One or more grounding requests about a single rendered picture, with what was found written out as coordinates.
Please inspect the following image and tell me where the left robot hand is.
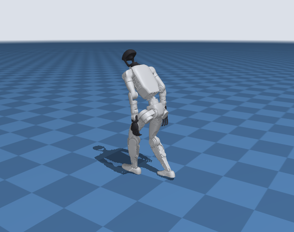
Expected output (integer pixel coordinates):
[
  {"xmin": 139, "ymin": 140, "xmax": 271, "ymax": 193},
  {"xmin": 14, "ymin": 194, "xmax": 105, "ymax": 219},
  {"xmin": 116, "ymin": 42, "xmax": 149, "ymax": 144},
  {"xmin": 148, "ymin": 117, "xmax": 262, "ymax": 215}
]
[{"xmin": 131, "ymin": 115, "xmax": 141, "ymax": 136}]

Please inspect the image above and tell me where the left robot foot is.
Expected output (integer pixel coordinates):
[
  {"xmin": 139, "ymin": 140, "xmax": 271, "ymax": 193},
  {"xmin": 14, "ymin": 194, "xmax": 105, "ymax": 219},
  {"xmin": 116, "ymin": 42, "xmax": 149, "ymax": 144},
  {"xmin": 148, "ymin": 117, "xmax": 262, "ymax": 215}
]
[{"xmin": 122, "ymin": 163, "xmax": 141, "ymax": 174}]

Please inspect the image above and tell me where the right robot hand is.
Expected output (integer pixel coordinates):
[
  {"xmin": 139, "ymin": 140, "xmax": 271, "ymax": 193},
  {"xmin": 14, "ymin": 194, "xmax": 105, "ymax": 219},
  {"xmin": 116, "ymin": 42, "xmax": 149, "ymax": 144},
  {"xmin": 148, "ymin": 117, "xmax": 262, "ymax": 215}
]
[{"xmin": 162, "ymin": 106, "xmax": 168, "ymax": 126}]

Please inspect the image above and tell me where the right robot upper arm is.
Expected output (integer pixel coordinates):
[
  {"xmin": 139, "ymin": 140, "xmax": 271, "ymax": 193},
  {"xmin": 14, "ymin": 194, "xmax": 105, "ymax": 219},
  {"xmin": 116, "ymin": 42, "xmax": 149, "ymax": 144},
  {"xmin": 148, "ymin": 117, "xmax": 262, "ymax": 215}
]
[{"xmin": 149, "ymin": 66, "xmax": 165, "ymax": 92}]

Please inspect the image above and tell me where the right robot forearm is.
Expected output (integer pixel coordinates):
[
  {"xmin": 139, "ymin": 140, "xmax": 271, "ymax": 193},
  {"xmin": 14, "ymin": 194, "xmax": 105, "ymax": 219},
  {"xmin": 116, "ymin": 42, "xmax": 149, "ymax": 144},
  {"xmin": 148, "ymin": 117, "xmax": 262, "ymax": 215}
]
[{"xmin": 159, "ymin": 89, "xmax": 166, "ymax": 108}]

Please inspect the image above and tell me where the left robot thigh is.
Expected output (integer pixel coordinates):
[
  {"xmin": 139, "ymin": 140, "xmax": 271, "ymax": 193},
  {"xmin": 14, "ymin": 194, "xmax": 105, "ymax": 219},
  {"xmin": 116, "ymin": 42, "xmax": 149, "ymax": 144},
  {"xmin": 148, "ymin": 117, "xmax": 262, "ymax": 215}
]
[{"xmin": 129, "ymin": 109, "xmax": 155, "ymax": 145}]

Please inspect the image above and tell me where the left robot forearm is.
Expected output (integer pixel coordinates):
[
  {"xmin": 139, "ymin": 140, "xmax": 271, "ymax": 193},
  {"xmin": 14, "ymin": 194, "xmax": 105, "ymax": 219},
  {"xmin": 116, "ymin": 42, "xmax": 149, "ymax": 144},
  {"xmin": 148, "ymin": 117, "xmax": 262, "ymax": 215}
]
[{"xmin": 128, "ymin": 92, "xmax": 138, "ymax": 120}]

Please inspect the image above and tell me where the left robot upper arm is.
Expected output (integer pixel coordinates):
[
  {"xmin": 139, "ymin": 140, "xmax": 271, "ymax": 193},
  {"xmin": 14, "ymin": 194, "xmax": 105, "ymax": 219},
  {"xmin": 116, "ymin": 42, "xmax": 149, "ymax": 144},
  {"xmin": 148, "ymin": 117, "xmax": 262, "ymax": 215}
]
[{"xmin": 122, "ymin": 69, "xmax": 138, "ymax": 100}]

